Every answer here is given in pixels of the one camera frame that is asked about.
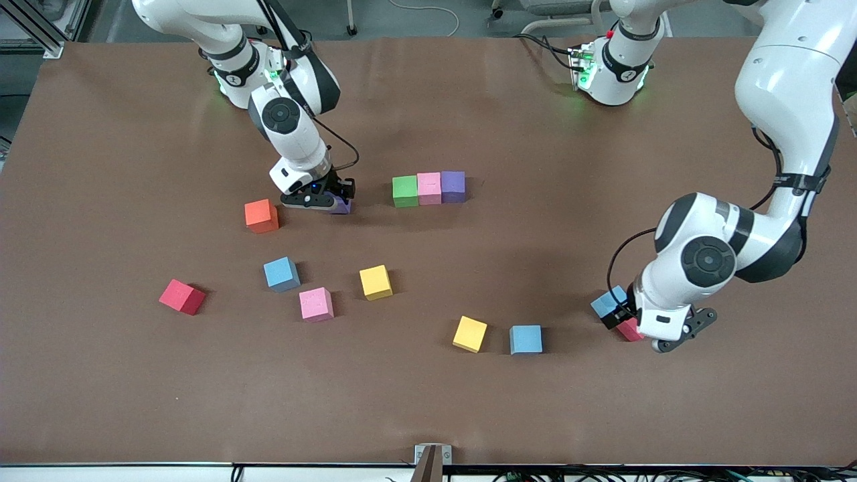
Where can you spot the blue foam cube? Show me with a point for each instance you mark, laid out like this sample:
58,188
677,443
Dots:
281,273
606,301
525,339

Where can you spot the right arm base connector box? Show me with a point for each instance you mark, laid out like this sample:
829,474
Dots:
273,70

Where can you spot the grey chair base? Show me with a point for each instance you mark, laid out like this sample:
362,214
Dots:
559,5

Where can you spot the pink foam cube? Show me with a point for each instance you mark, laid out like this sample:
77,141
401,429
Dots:
316,304
429,187

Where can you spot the white stand leg with caster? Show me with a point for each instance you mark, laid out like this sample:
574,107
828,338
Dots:
351,28

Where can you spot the purple foam cube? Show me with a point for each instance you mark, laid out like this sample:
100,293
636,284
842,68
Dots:
341,207
453,186

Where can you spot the aluminium frame post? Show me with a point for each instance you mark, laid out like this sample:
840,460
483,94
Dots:
52,49

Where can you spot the yellow foam cube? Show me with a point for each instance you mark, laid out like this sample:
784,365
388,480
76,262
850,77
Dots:
375,282
470,333

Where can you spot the orange foam cube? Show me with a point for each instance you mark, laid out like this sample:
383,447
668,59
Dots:
261,215

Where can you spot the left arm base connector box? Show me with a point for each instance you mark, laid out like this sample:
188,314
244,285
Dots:
582,67

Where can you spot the white table edge rail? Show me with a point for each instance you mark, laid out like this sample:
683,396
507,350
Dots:
134,474

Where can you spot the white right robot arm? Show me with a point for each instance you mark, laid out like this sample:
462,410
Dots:
281,117

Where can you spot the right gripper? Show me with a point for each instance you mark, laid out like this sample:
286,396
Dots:
340,185

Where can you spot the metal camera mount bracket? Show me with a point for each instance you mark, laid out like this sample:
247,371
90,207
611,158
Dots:
432,462

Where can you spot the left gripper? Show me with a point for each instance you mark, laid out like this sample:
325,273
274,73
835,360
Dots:
621,312

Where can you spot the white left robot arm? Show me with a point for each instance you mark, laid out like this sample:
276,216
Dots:
790,80

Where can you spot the green foam cube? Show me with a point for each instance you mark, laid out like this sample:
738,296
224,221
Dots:
405,191

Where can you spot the red foam cube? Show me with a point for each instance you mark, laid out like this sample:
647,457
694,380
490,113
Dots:
629,331
179,295

